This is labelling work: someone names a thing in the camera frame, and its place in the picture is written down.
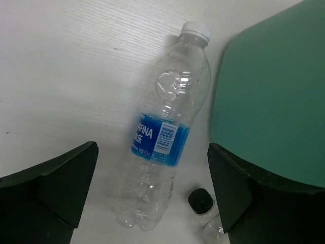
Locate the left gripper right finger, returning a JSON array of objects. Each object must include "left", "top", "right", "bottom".
[{"left": 207, "top": 143, "right": 324, "bottom": 243}]

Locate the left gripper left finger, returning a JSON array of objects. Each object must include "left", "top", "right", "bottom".
[{"left": 1, "top": 141, "right": 99, "bottom": 243}]

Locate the small Pepsi bottle black cap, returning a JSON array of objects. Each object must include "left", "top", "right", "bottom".
[{"left": 187, "top": 188, "right": 230, "bottom": 243}]

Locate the blue label water bottle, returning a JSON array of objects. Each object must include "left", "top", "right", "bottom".
[{"left": 116, "top": 22, "right": 211, "bottom": 231}]

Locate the green plastic bin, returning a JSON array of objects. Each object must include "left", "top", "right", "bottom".
[{"left": 211, "top": 1, "right": 324, "bottom": 187}]

